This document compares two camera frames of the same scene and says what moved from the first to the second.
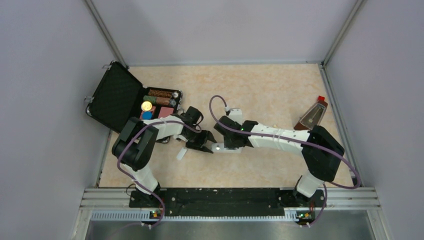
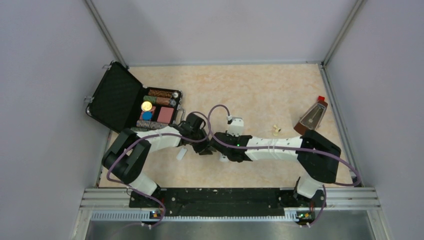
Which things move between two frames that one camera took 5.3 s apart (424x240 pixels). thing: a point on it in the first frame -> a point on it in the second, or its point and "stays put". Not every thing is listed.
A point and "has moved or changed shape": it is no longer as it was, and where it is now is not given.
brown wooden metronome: x=313 y=116 stays put
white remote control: x=219 y=148 has moved or changed shape
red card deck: x=165 y=111 stays put
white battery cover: x=181 y=153 stays put
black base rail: x=229 y=202 stays put
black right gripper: x=229 y=143 -> x=229 y=135
